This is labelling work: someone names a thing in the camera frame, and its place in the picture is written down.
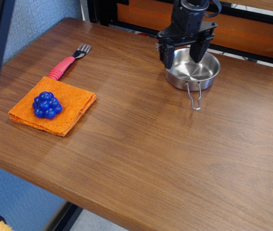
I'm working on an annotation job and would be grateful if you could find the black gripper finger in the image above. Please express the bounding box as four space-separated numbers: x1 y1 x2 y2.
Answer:
158 44 175 69
190 40 210 63

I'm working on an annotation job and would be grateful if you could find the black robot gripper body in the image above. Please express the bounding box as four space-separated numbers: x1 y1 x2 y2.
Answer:
156 0 218 50

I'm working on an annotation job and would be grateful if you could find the silver metal pan with handle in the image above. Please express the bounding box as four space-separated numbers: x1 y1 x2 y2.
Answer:
166 48 221 111

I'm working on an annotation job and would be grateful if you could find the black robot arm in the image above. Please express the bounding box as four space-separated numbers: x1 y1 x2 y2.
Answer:
156 0 222 69

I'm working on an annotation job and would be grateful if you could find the orange folded cloth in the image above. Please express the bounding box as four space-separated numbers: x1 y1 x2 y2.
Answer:
8 77 96 137

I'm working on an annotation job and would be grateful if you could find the blue toy berry cluster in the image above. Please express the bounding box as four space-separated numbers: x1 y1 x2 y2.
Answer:
32 91 63 119

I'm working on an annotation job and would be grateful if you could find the black table leg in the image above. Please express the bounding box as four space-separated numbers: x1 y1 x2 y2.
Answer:
41 201 83 231

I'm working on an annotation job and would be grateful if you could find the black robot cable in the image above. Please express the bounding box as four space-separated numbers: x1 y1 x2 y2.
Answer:
203 0 223 18

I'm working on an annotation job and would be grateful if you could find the black metal frame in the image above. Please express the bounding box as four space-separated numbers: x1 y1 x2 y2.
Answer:
88 0 273 68

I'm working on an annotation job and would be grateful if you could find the red handled black fork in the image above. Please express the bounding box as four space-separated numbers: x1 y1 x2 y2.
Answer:
48 44 91 80

